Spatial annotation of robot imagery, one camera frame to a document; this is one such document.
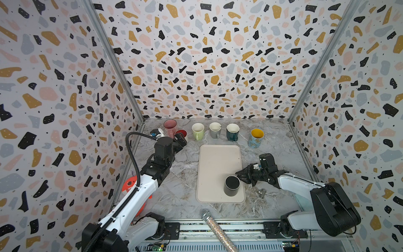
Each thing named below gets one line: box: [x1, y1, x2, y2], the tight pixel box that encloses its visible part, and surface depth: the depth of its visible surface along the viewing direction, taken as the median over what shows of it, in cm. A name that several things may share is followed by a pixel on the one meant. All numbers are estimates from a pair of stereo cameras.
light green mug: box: [191, 122, 205, 141], surface depth 106 cm
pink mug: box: [163, 119, 177, 139], surface depth 105 cm
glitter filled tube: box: [200, 208, 240, 252], surface depth 72 cm
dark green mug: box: [226, 122, 240, 142], surface depth 106 cm
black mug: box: [223, 174, 241, 197], surface depth 82 cm
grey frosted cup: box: [208, 121, 222, 140], surface depth 106 cm
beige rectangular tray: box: [195, 144, 246, 205], surface depth 98 cm
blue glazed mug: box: [248, 128, 265, 149], surface depth 102 cm
